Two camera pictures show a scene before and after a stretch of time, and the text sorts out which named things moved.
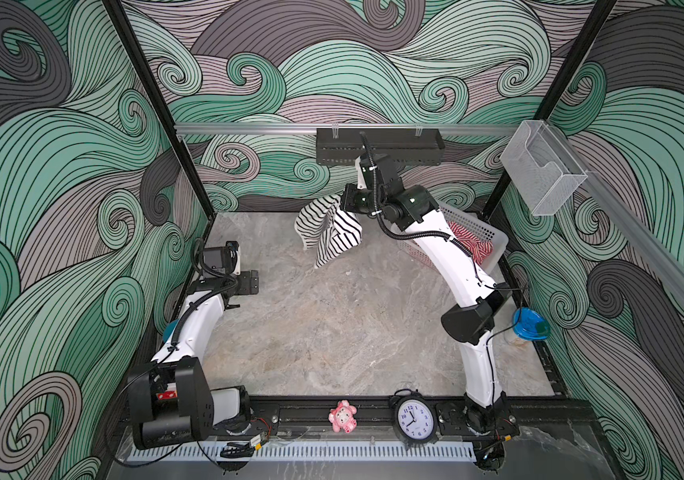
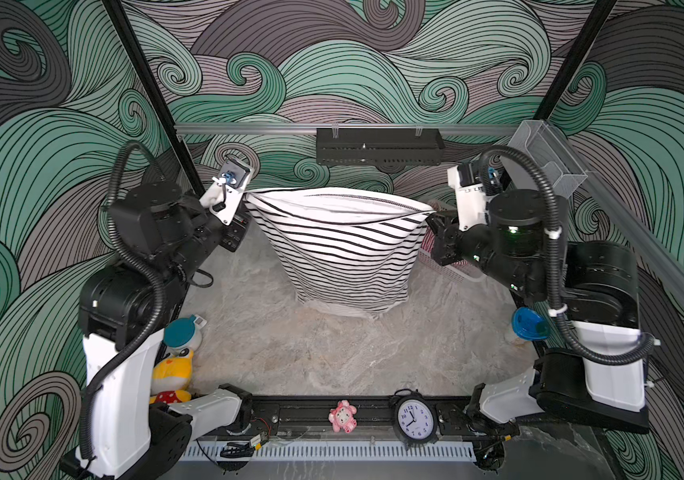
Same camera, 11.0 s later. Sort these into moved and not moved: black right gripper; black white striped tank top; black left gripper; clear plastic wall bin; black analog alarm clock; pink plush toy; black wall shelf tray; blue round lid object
Moved: black right gripper; black left gripper; black white striped tank top
Not moved: black wall shelf tray; black analog alarm clock; pink plush toy; blue round lid object; clear plastic wall bin
